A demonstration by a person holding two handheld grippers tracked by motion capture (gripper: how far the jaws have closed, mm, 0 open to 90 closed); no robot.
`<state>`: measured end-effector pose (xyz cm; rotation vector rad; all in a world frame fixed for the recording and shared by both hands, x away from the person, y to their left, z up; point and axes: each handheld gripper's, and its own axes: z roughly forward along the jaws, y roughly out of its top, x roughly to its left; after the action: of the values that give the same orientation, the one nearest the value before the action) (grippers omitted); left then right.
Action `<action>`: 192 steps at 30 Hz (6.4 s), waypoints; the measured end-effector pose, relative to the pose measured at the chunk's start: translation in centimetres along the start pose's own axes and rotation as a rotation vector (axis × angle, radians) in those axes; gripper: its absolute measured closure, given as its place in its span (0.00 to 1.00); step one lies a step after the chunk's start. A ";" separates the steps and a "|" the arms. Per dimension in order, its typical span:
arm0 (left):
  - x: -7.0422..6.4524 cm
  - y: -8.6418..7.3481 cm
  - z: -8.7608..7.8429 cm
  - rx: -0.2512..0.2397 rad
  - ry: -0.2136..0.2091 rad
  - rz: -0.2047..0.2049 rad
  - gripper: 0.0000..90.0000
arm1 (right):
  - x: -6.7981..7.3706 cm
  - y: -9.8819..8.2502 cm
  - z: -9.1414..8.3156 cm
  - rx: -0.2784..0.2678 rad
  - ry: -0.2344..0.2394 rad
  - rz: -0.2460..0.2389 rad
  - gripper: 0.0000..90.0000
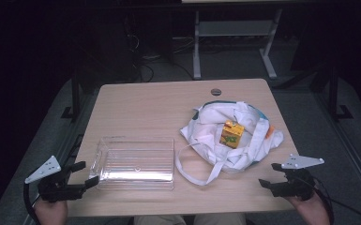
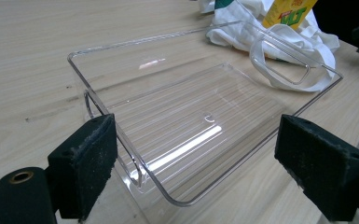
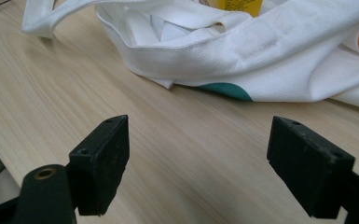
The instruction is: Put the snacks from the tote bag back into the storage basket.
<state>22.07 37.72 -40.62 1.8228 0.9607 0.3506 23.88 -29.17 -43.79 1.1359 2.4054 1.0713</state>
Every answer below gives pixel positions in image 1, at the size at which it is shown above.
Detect person's right leg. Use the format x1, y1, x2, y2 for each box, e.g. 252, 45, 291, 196
193, 213, 247, 225

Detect person's leg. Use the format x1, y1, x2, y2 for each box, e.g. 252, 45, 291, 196
133, 214, 188, 225
193, 213, 247, 225

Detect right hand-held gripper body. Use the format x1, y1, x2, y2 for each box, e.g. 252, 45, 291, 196
273, 153, 325, 201

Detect person's left hand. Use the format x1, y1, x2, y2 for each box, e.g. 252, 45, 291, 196
34, 198, 68, 225

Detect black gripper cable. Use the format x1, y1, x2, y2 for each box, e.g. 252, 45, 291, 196
311, 176, 361, 225
23, 182, 41, 225

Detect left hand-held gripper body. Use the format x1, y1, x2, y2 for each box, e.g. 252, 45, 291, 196
24, 155, 86, 203

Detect metal floor rail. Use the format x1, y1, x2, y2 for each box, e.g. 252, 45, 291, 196
311, 90, 361, 204

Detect person's right hand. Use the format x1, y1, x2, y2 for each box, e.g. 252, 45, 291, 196
285, 191, 331, 225

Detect clear plastic tray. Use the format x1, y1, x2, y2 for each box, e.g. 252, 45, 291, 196
88, 135, 175, 191

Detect black metal stand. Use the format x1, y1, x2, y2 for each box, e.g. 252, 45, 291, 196
60, 69, 83, 122
326, 60, 354, 122

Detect white desk frame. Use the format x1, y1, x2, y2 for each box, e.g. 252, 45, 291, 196
181, 0, 313, 81

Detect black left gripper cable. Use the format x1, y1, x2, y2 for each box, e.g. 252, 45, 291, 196
23, 182, 41, 225

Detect black floor cables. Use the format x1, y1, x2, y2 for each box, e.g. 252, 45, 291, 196
123, 15, 195, 83

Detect white cloth tote bag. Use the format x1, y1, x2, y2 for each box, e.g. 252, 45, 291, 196
174, 100, 285, 188

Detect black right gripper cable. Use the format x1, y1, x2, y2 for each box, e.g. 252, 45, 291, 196
311, 176, 361, 225

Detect person's left leg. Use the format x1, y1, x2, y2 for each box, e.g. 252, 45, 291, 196
133, 214, 188, 225

